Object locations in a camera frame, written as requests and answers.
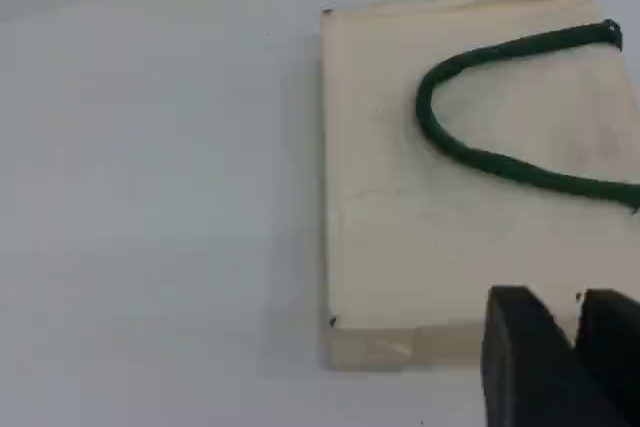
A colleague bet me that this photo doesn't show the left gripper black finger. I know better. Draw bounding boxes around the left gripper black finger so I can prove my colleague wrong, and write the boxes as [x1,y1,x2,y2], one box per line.
[480,285,617,427]
[574,288,640,427]

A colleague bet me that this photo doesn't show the white canvas handbag green handles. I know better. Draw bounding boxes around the white canvas handbag green handles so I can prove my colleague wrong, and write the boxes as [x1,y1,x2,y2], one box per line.
[319,0,640,373]

